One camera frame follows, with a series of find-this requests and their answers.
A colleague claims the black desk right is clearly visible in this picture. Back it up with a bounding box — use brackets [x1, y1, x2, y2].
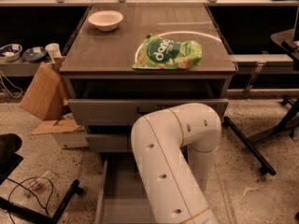
[249, 20, 299, 144]

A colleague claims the black stand leg right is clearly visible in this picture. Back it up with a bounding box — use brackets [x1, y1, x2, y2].
[222, 117, 276, 175]

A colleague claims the white cable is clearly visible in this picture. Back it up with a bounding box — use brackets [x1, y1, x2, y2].
[0, 70, 23, 100]

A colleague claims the black cable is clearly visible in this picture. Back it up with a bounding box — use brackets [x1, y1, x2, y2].
[0, 173, 55, 224]

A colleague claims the blue patterned bowl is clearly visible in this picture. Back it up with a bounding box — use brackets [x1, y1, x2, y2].
[0, 44, 22, 62]

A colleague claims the white paper cup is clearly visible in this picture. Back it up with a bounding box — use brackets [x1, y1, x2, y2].
[45, 43, 62, 59]

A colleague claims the clear plastic wrapper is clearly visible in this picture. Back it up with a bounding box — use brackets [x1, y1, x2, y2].
[27, 170, 53, 191]

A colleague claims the grey drawer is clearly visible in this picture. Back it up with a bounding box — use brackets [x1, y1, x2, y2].
[86, 133, 132, 152]
[68, 98, 228, 126]
[94, 153, 155, 224]

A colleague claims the grey drawer cabinet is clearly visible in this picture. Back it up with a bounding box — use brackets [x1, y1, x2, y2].
[59, 2, 237, 173]

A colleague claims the grey middle drawer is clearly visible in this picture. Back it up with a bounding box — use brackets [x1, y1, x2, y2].
[86, 133, 132, 152]

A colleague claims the brown cardboard box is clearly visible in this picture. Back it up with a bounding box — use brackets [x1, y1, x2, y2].
[20, 63, 69, 120]

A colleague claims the green snack bag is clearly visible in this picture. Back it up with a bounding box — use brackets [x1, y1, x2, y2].
[133, 34, 202, 70]

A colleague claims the white bowl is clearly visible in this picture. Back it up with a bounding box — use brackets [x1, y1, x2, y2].
[88, 10, 123, 32]

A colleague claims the grey top drawer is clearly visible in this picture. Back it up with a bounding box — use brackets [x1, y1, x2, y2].
[68, 98, 228, 126]

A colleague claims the grey bottom drawer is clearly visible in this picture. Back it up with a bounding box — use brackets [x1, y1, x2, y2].
[94, 153, 155, 224]

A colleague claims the white cardboard box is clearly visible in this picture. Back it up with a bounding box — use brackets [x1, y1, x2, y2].
[31, 119, 88, 148]

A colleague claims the black chair seat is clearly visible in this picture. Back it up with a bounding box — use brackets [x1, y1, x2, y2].
[0, 133, 22, 185]

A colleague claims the dark blue bowl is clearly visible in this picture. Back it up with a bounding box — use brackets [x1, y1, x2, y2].
[22, 47, 47, 63]

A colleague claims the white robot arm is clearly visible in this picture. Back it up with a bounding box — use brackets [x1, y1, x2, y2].
[131, 103, 221, 224]

